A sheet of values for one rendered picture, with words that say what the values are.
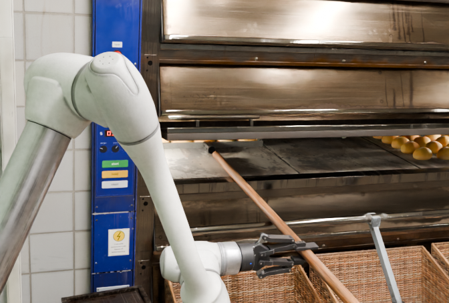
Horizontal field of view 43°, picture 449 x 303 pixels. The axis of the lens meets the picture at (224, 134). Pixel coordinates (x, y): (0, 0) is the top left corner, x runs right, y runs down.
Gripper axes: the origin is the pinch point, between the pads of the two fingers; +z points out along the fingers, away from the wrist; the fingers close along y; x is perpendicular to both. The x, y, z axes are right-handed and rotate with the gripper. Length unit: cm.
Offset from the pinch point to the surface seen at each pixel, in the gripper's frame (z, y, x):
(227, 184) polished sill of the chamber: -3, 2, -62
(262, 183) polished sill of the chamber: 11, 3, -62
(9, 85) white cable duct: -81, -35, -60
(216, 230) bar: -18.7, 3.1, -24.3
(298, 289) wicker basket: 27, 45, -53
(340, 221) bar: 25.0, 2.9, -24.6
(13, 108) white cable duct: -80, -28, -60
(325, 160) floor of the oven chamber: 49, 1, -83
